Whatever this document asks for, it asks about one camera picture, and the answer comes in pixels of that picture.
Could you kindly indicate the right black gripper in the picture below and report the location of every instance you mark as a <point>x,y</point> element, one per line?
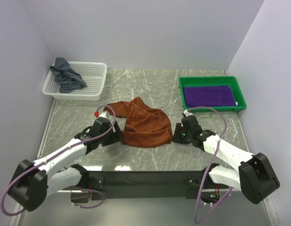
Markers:
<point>177,137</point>

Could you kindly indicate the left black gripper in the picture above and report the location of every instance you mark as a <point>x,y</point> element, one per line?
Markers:
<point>116,136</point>

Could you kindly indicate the purple towel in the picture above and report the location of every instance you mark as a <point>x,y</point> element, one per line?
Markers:
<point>211,96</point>

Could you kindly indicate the orange brown towel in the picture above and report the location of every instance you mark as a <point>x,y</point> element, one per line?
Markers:
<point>145,127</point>

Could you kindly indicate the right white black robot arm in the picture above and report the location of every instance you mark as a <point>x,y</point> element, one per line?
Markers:
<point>250,173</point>

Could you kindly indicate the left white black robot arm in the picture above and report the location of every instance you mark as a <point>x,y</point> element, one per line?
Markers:
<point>34,181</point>

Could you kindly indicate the green plastic tray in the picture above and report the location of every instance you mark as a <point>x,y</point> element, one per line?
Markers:
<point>229,81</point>

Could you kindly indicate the black base beam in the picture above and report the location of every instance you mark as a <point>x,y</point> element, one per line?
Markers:
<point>143,184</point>

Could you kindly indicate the white plastic basket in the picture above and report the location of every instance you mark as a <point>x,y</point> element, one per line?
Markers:
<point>94,74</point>

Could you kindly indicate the grey towel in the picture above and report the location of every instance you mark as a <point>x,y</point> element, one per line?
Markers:
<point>66,77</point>

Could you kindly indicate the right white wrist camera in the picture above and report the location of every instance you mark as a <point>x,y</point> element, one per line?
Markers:
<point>186,113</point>

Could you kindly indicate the aluminium frame rail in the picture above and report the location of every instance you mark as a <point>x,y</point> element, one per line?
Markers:
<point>141,206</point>

